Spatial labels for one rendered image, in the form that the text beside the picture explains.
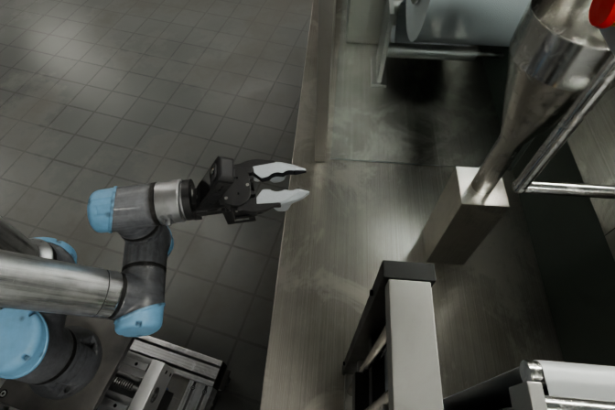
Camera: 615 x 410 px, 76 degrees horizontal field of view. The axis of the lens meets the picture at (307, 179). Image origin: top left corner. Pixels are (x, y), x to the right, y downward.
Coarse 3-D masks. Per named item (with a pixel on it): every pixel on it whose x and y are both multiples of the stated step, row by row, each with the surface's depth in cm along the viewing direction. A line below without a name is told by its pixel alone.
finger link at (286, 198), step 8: (264, 192) 67; (272, 192) 67; (280, 192) 67; (288, 192) 67; (296, 192) 67; (304, 192) 67; (256, 200) 66; (264, 200) 66; (272, 200) 66; (280, 200) 66; (288, 200) 66; (296, 200) 67; (280, 208) 70; (288, 208) 70
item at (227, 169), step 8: (216, 160) 61; (224, 160) 60; (232, 160) 61; (216, 168) 60; (224, 168) 59; (232, 168) 60; (208, 176) 63; (216, 176) 60; (224, 176) 59; (232, 176) 60; (200, 184) 66; (208, 184) 63; (216, 184) 60; (224, 184) 60; (200, 192) 66; (208, 192) 62; (216, 192) 62; (224, 192) 62; (200, 200) 65; (208, 200) 64; (216, 200) 64; (200, 208) 66; (208, 208) 67
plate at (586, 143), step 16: (608, 96) 74; (592, 112) 78; (608, 112) 74; (592, 128) 78; (608, 128) 74; (576, 144) 83; (592, 144) 78; (608, 144) 74; (576, 160) 83; (592, 160) 78; (608, 160) 73; (592, 176) 77; (608, 176) 73; (608, 208) 72; (608, 224) 72; (608, 240) 72
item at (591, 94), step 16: (608, 64) 32; (592, 80) 34; (608, 80) 33; (592, 96) 34; (576, 112) 36; (560, 128) 38; (576, 128) 38; (544, 144) 41; (560, 144) 39; (544, 160) 42; (528, 176) 44
